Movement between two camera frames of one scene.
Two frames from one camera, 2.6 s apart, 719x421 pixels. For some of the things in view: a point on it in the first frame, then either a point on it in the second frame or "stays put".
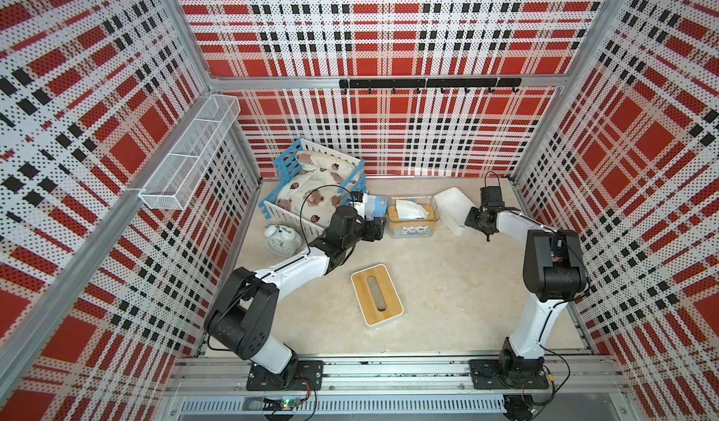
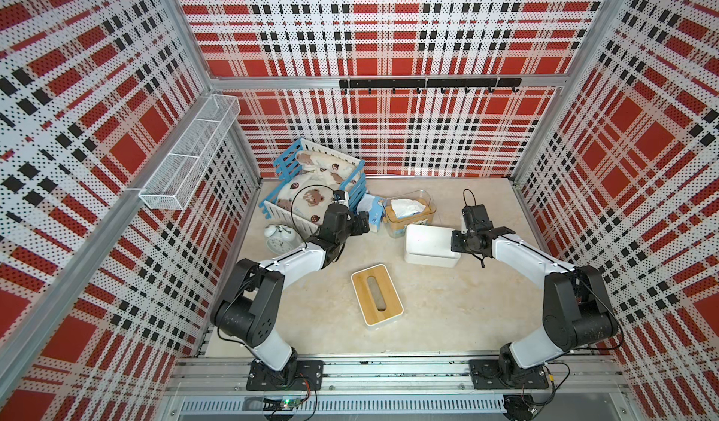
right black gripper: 470,219 -> 455,235
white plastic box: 453,205 -> 429,245
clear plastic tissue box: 412,217 stays put
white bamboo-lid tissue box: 377,297 stays put
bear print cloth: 313,191 stays put
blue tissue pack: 374,206 stays put
